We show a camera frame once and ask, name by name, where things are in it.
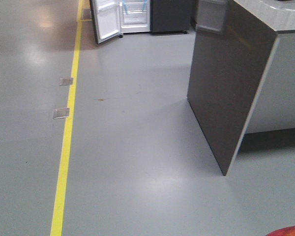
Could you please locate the red yellow apple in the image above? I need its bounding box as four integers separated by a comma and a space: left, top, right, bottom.
266, 225, 295, 236

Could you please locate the fridge door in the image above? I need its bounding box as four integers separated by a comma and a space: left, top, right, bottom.
89, 0, 121, 44

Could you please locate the dark grey fridge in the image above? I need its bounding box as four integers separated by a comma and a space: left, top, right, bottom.
120, 0, 192, 33

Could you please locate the grey cabinet beside fridge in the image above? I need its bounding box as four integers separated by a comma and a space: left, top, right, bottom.
196, 0, 228, 34

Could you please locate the silver floor socket plate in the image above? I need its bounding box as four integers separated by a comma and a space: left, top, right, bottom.
53, 107, 70, 119
59, 77, 74, 86

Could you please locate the clear crisper drawer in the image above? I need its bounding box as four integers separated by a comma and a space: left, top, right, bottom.
122, 10, 147, 25

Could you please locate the grey kitchen island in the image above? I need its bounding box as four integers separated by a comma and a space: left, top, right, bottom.
187, 0, 295, 175

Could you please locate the yellow floor tape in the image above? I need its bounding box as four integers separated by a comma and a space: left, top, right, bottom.
50, 0, 84, 236

